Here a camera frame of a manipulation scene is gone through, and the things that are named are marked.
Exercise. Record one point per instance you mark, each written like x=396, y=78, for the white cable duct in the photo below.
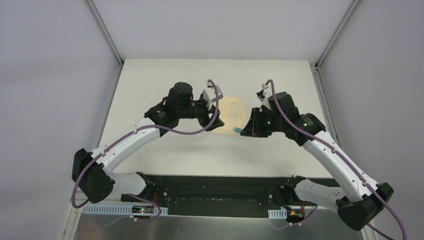
x=277, y=213
x=124, y=210

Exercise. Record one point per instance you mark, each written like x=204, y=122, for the left white cable duct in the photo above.
x=124, y=210

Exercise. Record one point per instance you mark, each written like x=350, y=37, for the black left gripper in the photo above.
x=205, y=110

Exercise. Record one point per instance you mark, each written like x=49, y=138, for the right white cable duct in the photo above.
x=277, y=213

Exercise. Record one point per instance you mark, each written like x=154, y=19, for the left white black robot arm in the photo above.
x=93, y=172

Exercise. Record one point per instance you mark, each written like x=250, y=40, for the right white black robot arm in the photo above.
x=310, y=133

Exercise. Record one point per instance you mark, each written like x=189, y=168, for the green white glue stick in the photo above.
x=237, y=130

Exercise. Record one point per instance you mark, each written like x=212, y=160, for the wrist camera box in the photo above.
x=264, y=93
x=212, y=95

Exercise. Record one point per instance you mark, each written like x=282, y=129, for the cream paper envelope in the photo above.
x=233, y=114

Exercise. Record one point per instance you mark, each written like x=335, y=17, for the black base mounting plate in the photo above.
x=215, y=196

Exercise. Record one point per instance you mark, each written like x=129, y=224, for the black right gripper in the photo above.
x=253, y=128

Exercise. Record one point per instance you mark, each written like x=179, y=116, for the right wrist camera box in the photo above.
x=264, y=93

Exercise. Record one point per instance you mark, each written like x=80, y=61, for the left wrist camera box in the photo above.
x=212, y=95

